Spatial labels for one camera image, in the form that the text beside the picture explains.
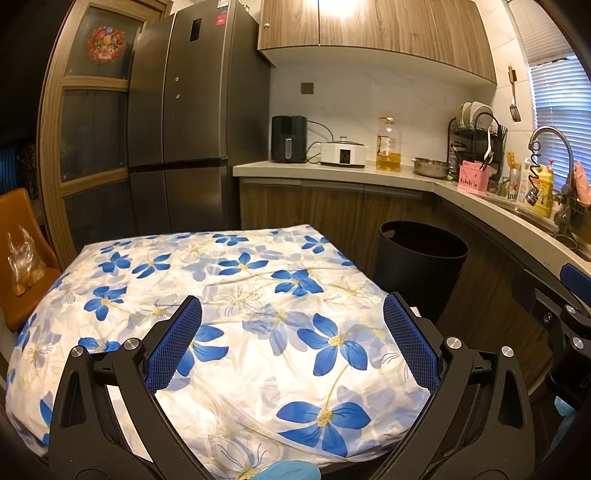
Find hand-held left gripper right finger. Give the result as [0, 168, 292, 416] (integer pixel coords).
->
[383, 291, 536, 480]

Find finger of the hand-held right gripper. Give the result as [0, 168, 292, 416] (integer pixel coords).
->
[512, 269, 591, 334]
[560, 264, 591, 306]

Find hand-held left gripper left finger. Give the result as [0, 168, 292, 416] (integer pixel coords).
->
[48, 295, 204, 480]

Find black trash bin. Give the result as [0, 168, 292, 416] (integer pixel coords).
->
[379, 220, 469, 324]

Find person's right hand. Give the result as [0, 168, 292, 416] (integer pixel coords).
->
[551, 396, 591, 445]

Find person's left hand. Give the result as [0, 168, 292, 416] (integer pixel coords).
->
[249, 462, 320, 480]

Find steel kitchen sink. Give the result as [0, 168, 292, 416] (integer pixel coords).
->
[489, 196, 591, 259]

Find blue floral cloth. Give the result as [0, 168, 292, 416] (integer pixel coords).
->
[4, 224, 432, 472]

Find yellow detergent bottle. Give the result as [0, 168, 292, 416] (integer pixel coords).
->
[526, 159, 554, 217]

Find pink cloth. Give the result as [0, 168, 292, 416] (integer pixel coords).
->
[570, 166, 591, 206]

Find white plastic bottle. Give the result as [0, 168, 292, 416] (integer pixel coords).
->
[517, 159, 534, 204]

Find pink utensil holder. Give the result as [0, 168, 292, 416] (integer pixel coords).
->
[457, 161, 494, 193]

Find metal kitchen faucet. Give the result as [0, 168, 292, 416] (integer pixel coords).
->
[529, 126, 579, 237]

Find kitchen counter with wooden cabinets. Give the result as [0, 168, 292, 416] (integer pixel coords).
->
[233, 161, 591, 398]

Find metal mixing bowl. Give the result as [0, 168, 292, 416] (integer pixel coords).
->
[412, 157, 454, 179]

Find black dish rack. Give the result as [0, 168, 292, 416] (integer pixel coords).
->
[447, 113, 509, 183]

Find clear plastic bag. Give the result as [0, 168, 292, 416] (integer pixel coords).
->
[6, 226, 47, 296]

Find window blinds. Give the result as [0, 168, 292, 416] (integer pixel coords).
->
[526, 55, 591, 190]

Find cooking oil bottle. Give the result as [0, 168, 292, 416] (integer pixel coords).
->
[375, 116, 402, 172]

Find white slow cooker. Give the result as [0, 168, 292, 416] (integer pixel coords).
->
[320, 136, 368, 168]

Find orange chair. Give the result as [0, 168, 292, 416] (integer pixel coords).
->
[0, 188, 63, 333]

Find dark grey refrigerator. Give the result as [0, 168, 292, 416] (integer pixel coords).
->
[127, 0, 271, 234]

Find black air fryer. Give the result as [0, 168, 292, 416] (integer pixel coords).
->
[271, 115, 308, 164]

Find wooden framed glass door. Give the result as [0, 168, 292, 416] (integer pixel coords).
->
[37, 0, 174, 268]

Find colourful floral door decal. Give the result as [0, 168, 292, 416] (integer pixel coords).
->
[88, 25, 126, 61]

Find wooden upper cabinets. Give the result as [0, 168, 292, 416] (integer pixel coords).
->
[257, 0, 497, 85]

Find wire sink caddy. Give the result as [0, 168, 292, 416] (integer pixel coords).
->
[551, 189, 591, 219]

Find black coiled sprayer hose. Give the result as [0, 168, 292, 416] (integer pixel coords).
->
[525, 141, 544, 206]

